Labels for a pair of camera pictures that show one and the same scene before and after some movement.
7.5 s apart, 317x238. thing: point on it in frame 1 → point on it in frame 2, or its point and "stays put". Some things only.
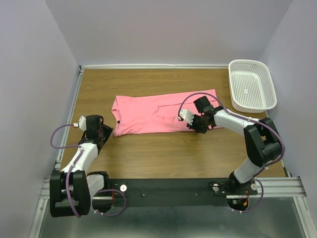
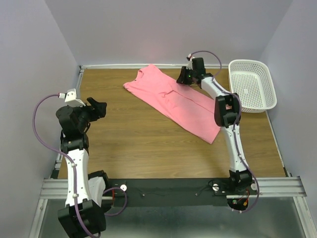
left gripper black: (108, 130) → (98, 111)
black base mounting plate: (178, 192) stays put
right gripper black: (201, 130) → (181, 78)
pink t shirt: (155, 112) → (188, 107)
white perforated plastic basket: (251, 87) stays put
